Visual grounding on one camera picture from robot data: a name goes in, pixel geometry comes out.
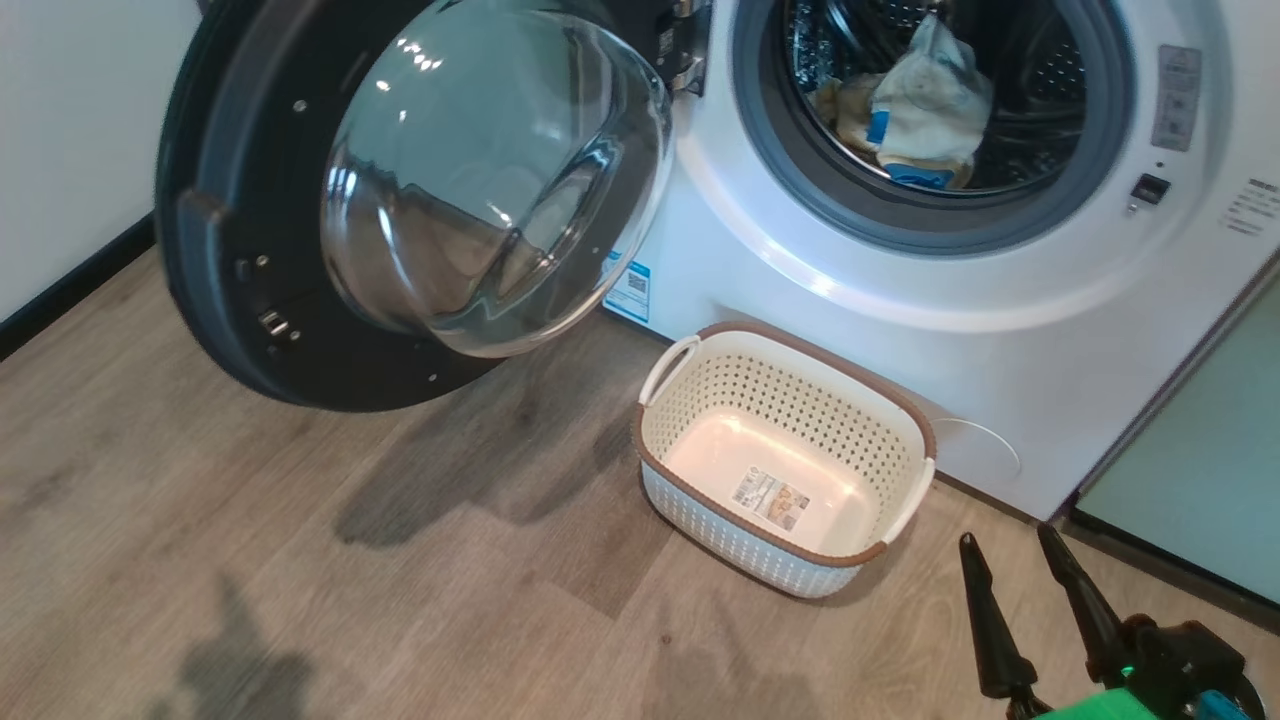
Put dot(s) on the blue white energy label sticker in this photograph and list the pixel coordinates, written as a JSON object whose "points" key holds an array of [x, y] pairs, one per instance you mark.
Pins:
{"points": [[628, 292]]}

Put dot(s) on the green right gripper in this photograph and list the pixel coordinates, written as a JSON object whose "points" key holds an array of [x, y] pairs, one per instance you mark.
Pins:
{"points": [[1085, 708]]}

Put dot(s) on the black door latch socket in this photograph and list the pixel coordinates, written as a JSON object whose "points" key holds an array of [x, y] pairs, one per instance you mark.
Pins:
{"points": [[1150, 188]]}

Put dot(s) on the basket bottom product sticker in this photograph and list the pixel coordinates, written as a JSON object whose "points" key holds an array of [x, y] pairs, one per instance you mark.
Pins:
{"points": [[772, 498]]}

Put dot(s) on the grey rectangular warning label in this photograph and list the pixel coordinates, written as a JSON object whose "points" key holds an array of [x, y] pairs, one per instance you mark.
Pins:
{"points": [[1176, 100]]}

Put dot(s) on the dark round washing machine door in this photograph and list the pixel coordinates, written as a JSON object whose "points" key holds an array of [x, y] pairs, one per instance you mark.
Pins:
{"points": [[240, 200]]}

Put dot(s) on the round filter cover outline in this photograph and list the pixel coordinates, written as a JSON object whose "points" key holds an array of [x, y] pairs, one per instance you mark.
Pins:
{"points": [[1005, 445]]}

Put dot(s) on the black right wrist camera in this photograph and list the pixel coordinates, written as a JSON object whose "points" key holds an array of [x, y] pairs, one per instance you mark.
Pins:
{"points": [[1190, 660]]}

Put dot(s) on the black baseboard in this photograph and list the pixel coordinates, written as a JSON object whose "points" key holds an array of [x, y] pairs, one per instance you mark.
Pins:
{"points": [[70, 290]]}

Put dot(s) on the cream perforated laundry basket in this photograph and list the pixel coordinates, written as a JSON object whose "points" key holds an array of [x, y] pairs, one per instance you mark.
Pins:
{"points": [[780, 400]]}

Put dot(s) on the grey rubber door gasket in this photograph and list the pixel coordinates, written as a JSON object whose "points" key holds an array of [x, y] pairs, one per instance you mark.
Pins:
{"points": [[790, 170]]}

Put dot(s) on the cream garment with blue print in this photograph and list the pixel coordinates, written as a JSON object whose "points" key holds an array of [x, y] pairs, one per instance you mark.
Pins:
{"points": [[930, 100]]}

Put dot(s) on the pale teal cabinet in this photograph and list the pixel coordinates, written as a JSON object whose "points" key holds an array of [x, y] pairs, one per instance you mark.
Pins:
{"points": [[1200, 480]]}

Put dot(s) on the white washing machine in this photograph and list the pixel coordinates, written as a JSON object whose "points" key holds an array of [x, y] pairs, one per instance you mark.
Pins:
{"points": [[1000, 340]]}

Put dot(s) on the metal door hinge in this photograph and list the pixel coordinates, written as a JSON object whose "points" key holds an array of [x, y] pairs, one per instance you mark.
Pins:
{"points": [[690, 60]]}

